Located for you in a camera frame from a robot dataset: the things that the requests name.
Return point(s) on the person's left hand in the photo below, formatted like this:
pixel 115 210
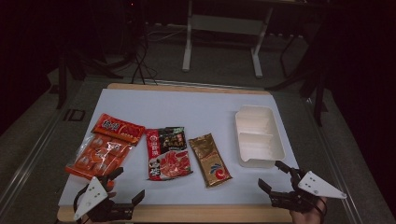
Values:
pixel 111 193

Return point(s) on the white two-compartment box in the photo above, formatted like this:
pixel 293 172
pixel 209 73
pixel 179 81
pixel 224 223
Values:
pixel 260 140

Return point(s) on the white table mat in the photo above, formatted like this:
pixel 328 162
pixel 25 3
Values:
pixel 186 109

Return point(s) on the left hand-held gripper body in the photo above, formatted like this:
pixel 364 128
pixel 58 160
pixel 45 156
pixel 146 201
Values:
pixel 93 194

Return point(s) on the person's right hand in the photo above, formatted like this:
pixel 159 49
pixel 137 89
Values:
pixel 308 218

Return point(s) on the black metal stand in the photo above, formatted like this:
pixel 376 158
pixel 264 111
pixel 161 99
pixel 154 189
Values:
pixel 62 81
pixel 317 93

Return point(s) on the white metal desk frame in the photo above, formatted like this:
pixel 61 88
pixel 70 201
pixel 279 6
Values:
pixel 224 25

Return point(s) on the red and black soup packet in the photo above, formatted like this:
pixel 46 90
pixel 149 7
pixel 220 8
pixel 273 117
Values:
pixel 168 155

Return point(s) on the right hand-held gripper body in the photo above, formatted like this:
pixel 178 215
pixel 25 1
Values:
pixel 317 186

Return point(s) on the gold seasoning packet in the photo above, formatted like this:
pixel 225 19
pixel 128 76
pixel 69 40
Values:
pixel 210 160

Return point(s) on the orange clear snack packet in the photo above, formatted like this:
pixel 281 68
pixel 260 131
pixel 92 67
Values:
pixel 102 149

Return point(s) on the metal floor rail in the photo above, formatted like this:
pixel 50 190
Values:
pixel 28 158
pixel 339 174

